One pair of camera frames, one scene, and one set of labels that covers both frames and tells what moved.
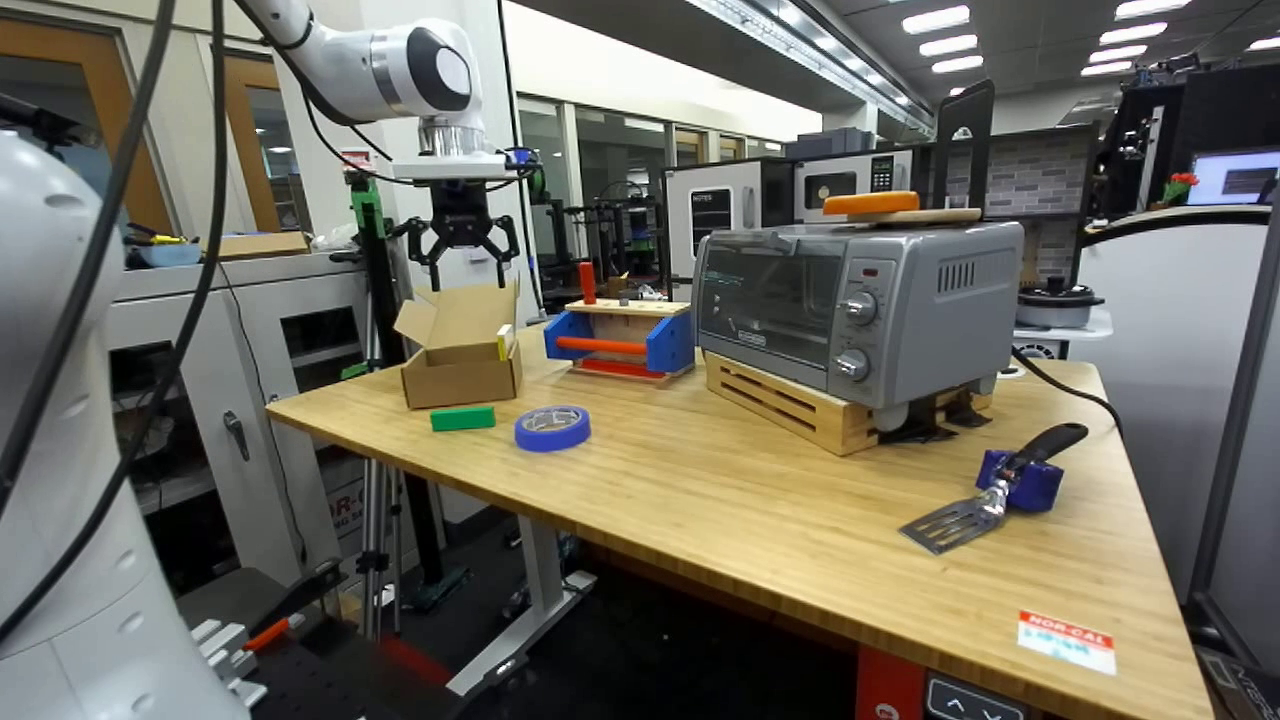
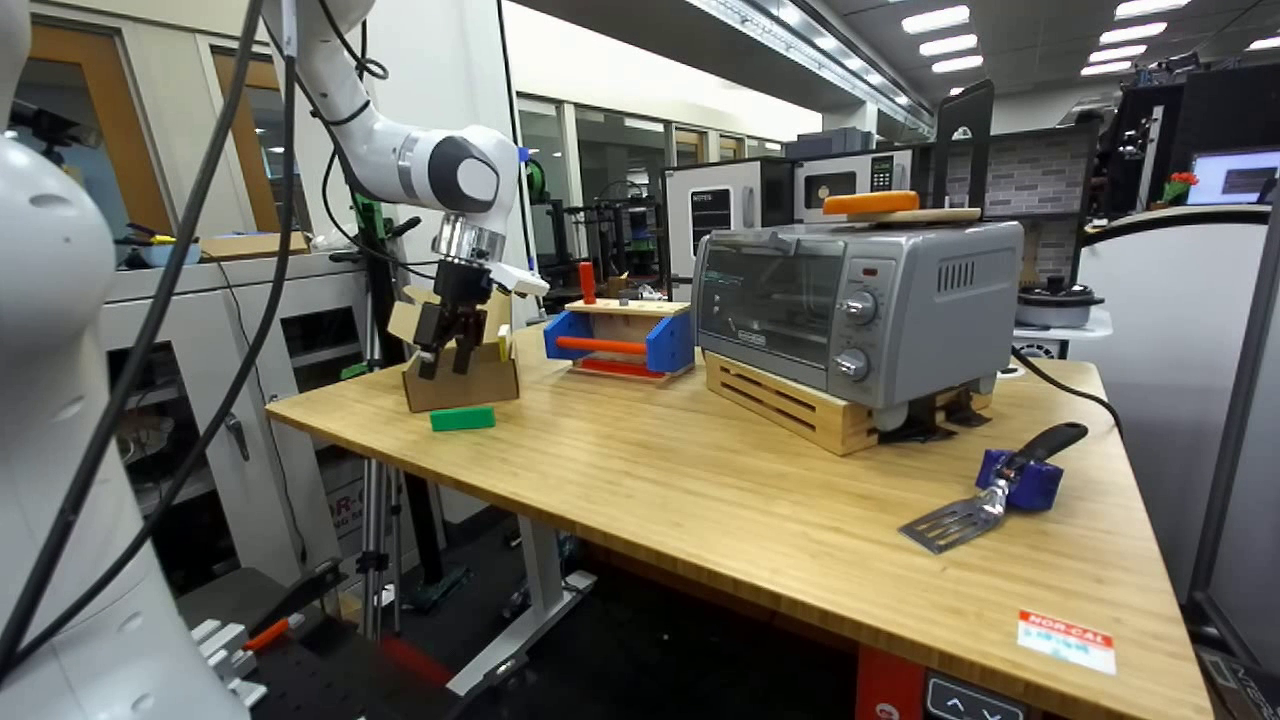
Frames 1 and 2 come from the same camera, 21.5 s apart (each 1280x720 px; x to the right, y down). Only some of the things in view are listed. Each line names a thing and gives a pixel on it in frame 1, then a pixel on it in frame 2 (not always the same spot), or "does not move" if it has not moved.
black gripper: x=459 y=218 to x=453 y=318
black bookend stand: x=965 y=129 does not move
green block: x=463 y=417 does not move
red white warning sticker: x=1066 y=640 does not move
